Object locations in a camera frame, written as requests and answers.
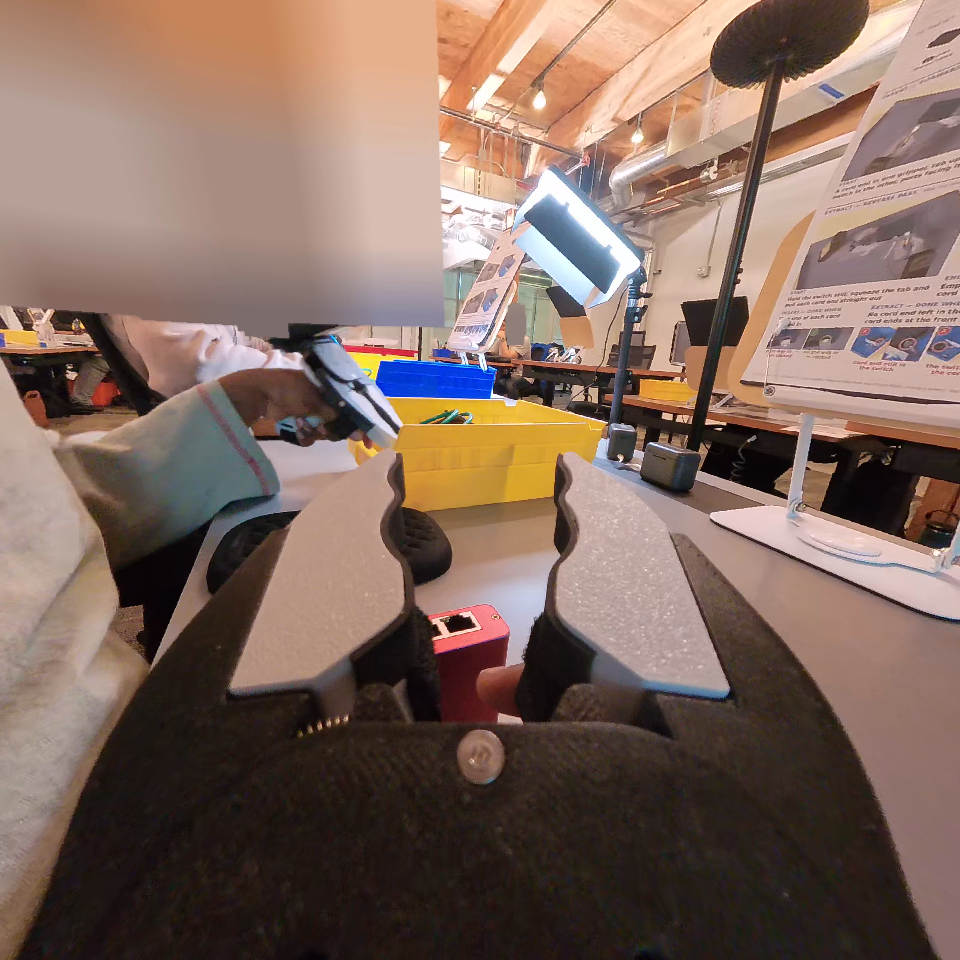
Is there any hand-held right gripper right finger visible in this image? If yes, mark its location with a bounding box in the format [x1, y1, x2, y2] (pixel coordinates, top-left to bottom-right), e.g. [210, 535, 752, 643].
[546, 452, 732, 700]

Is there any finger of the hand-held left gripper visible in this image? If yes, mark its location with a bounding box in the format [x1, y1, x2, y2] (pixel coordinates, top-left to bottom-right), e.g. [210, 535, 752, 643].
[315, 345, 405, 440]
[330, 396, 396, 451]

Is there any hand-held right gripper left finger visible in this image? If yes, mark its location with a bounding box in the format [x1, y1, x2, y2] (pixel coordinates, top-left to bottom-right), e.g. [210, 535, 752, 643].
[227, 448, 417, 727]

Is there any large yellow plastic bin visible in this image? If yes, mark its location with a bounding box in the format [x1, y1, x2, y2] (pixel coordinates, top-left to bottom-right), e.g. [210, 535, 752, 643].
[348, 396, 607, 513]

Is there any red network switch box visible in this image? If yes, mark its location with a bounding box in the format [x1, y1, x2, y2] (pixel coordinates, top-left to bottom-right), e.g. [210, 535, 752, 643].
[426, 603, 513, 725]

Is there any person's left forearm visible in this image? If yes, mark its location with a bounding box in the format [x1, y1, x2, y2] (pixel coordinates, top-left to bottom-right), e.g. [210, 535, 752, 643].
[56, 381, 282, 575]

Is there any person's left hand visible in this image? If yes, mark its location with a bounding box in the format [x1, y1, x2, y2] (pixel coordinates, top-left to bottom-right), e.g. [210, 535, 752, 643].
[217, 367, 376, 451]

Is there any person's right hand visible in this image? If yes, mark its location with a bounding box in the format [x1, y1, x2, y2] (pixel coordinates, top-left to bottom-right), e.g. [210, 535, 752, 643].
[477, 665, 526, 717]

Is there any blue plastic bin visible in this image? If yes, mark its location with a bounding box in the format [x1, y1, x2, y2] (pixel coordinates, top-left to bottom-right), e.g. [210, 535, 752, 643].
[375, 360, 498, 403]

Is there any black textured oval pad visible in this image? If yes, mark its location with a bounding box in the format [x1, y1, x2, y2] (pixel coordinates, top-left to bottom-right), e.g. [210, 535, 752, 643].
[206, 507, 454, 595]

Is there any black rounded box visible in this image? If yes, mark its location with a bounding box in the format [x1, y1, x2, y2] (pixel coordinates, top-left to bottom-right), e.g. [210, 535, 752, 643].
[640, 441, 703, 493]

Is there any small instruction poster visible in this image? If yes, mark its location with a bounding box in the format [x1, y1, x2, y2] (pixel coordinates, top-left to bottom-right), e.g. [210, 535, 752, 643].
[447, 228, 530, 354]

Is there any wooden desk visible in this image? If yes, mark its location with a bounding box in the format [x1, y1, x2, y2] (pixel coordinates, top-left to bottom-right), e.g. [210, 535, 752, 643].
[431, 355, 691, 385]

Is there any black light stand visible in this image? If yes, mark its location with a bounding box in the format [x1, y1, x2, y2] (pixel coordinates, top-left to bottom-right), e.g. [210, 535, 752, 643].
[607, 266, 651, 451]

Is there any led light panel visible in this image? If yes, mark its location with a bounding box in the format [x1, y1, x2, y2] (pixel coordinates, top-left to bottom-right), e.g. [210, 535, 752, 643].
[512, 166, 646, 310]

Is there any person's pale sweater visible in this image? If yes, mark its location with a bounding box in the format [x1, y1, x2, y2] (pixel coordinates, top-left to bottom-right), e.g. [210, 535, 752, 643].
[0, 360, 151, 960]

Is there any black monitor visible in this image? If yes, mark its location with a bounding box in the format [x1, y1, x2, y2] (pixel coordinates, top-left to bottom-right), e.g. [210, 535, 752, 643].
[681, 297, 750, 348]

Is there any wooden backing board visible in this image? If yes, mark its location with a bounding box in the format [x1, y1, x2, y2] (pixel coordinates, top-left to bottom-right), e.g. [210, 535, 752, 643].
[731, 212, 819, 410]

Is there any large instruction poster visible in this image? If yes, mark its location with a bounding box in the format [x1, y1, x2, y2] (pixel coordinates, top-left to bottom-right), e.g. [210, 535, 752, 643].
[738, 0, 960, 430]

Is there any black pole with round disc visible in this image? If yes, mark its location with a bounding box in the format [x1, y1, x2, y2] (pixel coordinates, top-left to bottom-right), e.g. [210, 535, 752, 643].
[686, 0, 871, 453]

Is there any metal air duct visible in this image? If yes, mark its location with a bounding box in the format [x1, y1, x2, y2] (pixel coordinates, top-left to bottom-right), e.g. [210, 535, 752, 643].
[607, 141, 721, 216]

